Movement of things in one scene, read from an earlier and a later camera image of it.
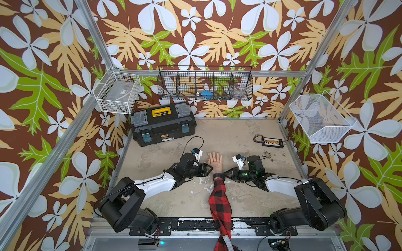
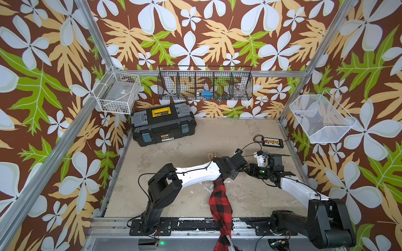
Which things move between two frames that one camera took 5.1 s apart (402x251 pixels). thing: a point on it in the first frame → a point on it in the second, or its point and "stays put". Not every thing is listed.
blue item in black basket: [207, 94] stays put
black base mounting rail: [261, 226] stays put
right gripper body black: [246, 175] → [260, 172]
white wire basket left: [117, 92] stays put
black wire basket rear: [204, 82] stays put
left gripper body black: [188, 174] → [234, 174]
